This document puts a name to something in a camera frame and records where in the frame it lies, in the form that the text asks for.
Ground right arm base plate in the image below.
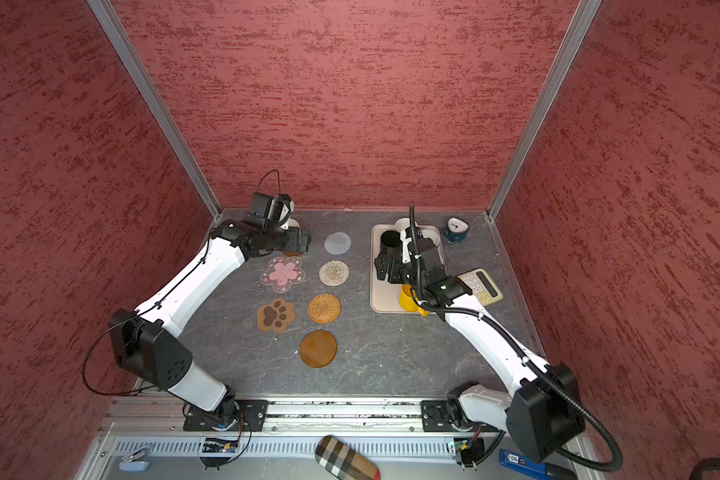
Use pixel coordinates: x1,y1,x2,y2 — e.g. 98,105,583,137
420,400,455,433

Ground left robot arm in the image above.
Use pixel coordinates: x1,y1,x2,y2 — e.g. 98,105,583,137
108,220,311,431

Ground multicolour woven round coaster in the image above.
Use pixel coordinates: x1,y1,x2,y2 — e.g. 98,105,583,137
319,260,350,287

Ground teal cat mug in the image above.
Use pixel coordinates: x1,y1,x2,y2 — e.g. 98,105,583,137
443,217,470,244

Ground blue tool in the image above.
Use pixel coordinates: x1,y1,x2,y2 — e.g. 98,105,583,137
499,449,578,480

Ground small stapler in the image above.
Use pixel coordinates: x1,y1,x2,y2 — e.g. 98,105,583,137
118,446,151,473

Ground cork paw print coaster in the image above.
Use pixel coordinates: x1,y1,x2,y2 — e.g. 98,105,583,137
256,298,296,333

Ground black mug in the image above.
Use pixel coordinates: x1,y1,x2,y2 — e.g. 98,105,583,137
380,230,403,257

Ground beige tray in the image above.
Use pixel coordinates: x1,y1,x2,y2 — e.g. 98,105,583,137
370,224,446,314

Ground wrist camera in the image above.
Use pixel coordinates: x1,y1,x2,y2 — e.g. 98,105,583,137
245,192,294,232
399,225,420,264

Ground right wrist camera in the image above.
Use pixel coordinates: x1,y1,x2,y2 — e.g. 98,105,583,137
399,225,420,264

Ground white mug back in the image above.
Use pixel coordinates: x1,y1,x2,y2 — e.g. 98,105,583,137
394,217,411,232

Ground brown wooden round coaster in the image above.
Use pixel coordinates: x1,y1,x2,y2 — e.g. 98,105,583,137
299,330,338,369

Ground pink flower coaster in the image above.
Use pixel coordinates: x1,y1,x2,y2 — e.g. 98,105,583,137
260,257,306,294

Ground grey woven round coaster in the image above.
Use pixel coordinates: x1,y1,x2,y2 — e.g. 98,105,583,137
324,232,352,255

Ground yellow calculator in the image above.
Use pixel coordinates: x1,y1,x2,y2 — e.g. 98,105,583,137
459,268,504,307

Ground rattan round coaster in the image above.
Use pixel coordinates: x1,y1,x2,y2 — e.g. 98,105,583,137
307,294,342,325

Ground yellow mug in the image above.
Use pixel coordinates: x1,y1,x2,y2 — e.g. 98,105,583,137
398,285,429,317

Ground plaid case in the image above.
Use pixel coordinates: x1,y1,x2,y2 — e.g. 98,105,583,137
315,436,381,480

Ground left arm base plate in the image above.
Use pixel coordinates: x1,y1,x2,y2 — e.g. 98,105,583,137
183,399,270,433

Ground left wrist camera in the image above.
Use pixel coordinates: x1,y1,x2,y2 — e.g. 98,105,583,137
245,192,294,232

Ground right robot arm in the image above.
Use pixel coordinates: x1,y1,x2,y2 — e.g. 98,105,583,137
375,229,624,472

